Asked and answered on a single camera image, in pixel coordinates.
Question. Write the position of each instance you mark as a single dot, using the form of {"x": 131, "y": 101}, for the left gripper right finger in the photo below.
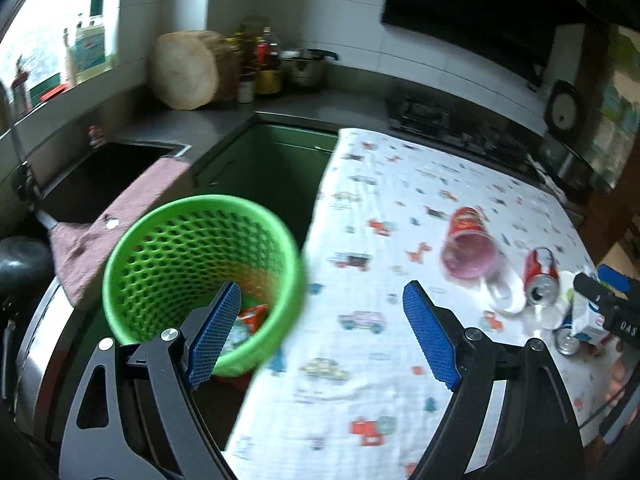
{"x": 537, "y": 435}

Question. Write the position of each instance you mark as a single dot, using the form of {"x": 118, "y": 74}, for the red instant noodle cup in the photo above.
{"x": 469, "y": 251}

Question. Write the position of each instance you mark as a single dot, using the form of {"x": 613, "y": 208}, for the steel sink faucet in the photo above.
{"x": 23, "y": 180}

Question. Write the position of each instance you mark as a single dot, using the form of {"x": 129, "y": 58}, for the black gas stove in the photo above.
{"x": 468, "y": 135}

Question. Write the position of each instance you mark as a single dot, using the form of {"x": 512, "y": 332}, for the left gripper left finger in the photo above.
{"x": 133, "y": 415}

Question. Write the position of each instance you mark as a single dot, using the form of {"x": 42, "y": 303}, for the steel pot with lid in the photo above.
{"x": 307, "y": 67}

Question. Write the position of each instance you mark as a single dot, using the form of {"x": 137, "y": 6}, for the white detergent jug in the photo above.
{"x": 89, "y": 49}

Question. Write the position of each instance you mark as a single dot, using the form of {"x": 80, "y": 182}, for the round wooden chopping block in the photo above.
{"x": 192, "y": 68}

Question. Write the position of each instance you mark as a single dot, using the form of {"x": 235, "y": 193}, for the white printed tablecloth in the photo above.
{"x": 349, "y": 394}

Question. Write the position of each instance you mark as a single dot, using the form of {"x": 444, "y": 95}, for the dark sauce bottle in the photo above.
{"x": 268, "y": 78}

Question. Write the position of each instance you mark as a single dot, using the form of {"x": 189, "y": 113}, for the blue drink can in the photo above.
{"x": 565, "y": 342}

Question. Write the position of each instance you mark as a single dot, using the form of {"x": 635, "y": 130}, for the black kitchen sink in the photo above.
{"x": 82, "y": 191}

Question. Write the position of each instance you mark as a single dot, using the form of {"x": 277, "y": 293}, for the green perforated plastic basket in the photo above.
{"x": 175, "y": 258}

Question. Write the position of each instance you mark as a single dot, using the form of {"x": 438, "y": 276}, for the red soda can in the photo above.
{"x": 541, "y": 277}

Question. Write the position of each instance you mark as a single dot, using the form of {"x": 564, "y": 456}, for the pink dish towel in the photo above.
{"x": 81, "y": 250}

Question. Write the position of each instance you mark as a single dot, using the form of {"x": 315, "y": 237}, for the white milk carton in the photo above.
{"x": 587, "y": 321}

